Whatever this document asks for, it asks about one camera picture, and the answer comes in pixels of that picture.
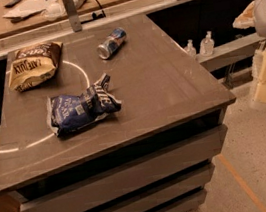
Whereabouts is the red bull can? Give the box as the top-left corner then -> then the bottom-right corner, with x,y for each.
97,27 -> 127,60

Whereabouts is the blue chip bag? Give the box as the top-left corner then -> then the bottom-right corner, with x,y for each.
47,73 -> 122,137

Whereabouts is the brown and cream chip bag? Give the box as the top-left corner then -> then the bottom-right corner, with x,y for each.
9,41 -> 63,92

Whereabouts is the clear bottle right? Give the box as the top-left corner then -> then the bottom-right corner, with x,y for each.
200,30 -> 215,57

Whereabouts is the clear bottle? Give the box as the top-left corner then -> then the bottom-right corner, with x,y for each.
200,30 -> 215,57
184,40 -> 197,58

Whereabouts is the clear bottle left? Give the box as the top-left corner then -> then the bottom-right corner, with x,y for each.
184,40 -> 197,58

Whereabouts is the grey drawer cabinet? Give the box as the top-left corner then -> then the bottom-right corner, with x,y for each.
0,14 -> 235,212

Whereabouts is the white paper on desk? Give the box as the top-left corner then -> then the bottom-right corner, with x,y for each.
0,0 -> 52,26

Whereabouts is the metal post left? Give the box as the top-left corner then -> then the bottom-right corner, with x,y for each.
62,0 -> 83,32

